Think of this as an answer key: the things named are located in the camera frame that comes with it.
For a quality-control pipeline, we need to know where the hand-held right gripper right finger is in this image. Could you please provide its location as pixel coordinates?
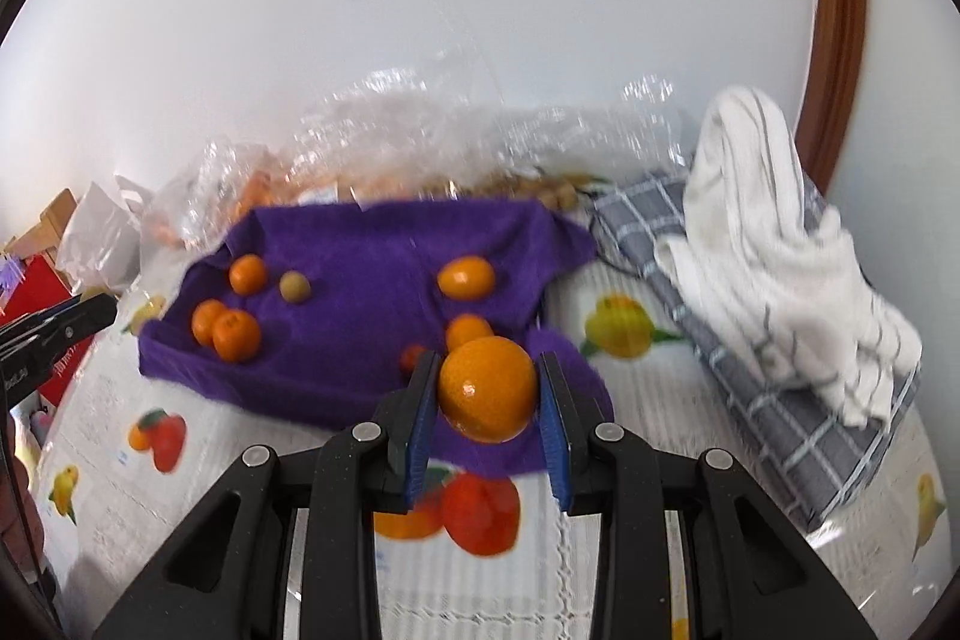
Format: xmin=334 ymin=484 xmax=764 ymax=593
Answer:
xmin=535 ymin=351 xmax=878 ymax=640

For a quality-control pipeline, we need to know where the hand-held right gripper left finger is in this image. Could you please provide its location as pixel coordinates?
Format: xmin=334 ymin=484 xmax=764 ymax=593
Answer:
xmin=94 ymin=350 xmax=443 ymax=640

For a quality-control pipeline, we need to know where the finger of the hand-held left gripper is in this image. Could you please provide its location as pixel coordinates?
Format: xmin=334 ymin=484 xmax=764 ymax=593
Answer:
xmin=0 ymin=293 xmax=119 ymax=412

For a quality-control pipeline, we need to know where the large orange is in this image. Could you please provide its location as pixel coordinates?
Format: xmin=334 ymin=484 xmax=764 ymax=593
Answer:
xmin=437 ymin=256 xmax=496 ymax=301
xmin=439 ymin=338 xmax=539 ymax=444

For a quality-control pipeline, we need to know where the red paper bag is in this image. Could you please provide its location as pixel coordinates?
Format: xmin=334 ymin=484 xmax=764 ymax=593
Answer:
xmin=0 ymin=257 xmax=100 ymax=408

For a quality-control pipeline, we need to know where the purple fluffy cloth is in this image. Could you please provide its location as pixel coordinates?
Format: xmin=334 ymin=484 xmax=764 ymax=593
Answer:
xmin=0 ymin=256 xmax=32 ymax=298

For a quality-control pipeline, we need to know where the white plastic bag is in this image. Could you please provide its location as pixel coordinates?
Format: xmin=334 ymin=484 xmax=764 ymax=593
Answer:
xmin=56 ymin=175 xmax=148 ymax=298

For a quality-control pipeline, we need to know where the purple towel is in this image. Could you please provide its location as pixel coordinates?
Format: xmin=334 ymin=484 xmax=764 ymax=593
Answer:
xmin=137 ymin=197 xmax=616 ymax=480

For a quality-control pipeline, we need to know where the grey checked cloth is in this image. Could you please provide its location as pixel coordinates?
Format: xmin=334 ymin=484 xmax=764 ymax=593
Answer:
xmin=589 ymin=167 xmax=920 ymax=532

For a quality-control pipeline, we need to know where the fruit print tablecloth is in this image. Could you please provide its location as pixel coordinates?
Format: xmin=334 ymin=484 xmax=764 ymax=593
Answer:
xmin=30 ymin=220 xmax=953 ymax=640

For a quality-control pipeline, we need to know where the bagged mandarin pile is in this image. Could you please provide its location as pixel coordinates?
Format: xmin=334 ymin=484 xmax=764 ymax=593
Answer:
xmin=150 ymin=171 xmax=361 ymax=247

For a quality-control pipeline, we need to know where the bagged longan pile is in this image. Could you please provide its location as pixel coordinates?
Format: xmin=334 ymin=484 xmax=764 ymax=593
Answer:
xmin=480 ymin=175 xmax=583 ymax=212

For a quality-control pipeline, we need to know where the white towel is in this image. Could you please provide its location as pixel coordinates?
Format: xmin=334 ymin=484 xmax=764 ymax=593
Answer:
xmin=656 ymin=85 xmax=922 ymax=427

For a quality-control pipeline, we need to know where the clear plastic bag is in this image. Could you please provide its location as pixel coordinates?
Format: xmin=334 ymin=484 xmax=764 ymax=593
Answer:
xmin=450 ymin=74 xmax=692 ymax=208
xmin=142 ymin=62 xmax=481 ymax=251

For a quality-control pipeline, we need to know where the brown wooden door frame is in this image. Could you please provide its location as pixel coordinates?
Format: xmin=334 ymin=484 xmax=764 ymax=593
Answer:
xmin=795 ymin=0 xmax=871 ymax=193

